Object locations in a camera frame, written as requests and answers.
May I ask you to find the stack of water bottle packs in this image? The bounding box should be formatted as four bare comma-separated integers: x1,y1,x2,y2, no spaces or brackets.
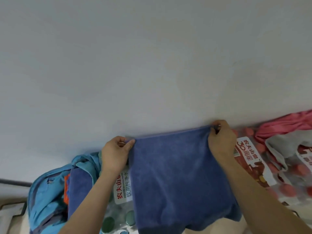
98,128,312,234

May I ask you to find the orange t-shirt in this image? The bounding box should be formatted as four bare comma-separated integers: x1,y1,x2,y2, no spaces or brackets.
63,173,71,205

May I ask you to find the person's left forearm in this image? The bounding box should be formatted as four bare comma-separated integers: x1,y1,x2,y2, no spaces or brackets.
58,170,125,234

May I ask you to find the white panel leaning on wall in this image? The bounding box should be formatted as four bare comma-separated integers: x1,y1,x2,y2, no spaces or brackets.
0,178,32,201

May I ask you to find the person's right hand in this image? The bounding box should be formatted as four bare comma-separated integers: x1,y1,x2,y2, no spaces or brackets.
207,120,238,164

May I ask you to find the person's right forearm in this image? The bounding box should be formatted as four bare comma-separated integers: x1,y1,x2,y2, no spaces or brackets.
219,155,312,234

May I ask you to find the white leg machine frame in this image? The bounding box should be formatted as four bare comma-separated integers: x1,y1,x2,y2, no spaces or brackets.
0,201,28,234

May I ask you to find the person's left hand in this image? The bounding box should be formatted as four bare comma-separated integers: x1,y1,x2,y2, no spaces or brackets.
100,136,136,176

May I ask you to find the light blue backpack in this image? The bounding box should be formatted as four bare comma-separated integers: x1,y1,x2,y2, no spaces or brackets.
27,152,137,234

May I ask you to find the grey-blue towel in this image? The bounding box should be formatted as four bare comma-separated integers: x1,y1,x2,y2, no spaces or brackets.
125,124,242,234
67,167,95,220

